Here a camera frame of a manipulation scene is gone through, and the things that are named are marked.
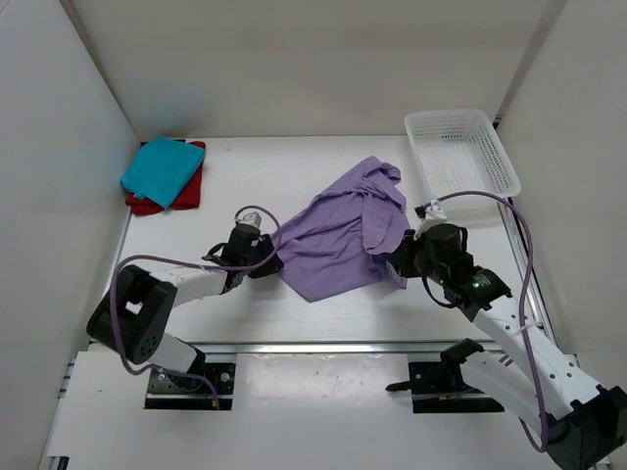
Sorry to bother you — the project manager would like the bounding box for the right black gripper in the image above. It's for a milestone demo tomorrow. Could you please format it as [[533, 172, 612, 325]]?
[[388, 230, 448, 285]]

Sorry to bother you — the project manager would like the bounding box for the lavender t-shirt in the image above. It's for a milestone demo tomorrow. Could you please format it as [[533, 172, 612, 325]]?
[[272, 156, 410, 303]]

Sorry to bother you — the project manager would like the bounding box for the red t-shirt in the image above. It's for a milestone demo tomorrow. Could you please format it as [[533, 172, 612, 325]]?
[[124, 140, 206, 215]]

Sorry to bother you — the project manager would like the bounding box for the teal t-shirt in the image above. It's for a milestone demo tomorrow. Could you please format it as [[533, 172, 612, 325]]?
[[121, 137, 205, 209]]

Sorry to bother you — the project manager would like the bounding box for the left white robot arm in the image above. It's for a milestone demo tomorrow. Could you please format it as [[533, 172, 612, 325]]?
[[86, 222, 283, 393]]

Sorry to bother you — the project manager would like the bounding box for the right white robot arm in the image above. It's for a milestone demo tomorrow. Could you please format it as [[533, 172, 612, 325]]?
[[387, 223, 626, 469]]

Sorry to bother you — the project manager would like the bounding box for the white plastic basket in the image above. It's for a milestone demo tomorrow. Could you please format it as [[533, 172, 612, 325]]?
[[404, 109, 521, 206]]

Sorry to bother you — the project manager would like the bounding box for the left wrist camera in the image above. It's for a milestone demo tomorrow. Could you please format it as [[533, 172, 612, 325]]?
[[235, 211, 263, 230]]

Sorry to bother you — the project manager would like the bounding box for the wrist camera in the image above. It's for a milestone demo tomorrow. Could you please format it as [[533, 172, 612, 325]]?
[[414, 200, 448, 234], [235, 211, 263, 230]]

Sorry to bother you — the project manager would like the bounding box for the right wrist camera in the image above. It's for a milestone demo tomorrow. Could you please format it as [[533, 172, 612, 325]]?
[[414, 200, 448, 234]]

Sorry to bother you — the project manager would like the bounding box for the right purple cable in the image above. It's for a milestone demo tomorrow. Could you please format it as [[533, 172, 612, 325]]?
[[430, 190, 549, 454]]

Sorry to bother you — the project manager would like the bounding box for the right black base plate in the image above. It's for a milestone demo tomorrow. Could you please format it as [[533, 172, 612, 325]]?
[[385, 361, 505, 414]]

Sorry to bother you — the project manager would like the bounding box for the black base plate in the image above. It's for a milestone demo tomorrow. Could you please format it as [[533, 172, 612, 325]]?
[[144, 354, 236, 411], [385, 361, 505, 414]]

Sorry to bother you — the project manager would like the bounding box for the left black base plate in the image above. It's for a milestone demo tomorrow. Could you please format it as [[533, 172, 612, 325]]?
[[144, 354, 236, 411]]

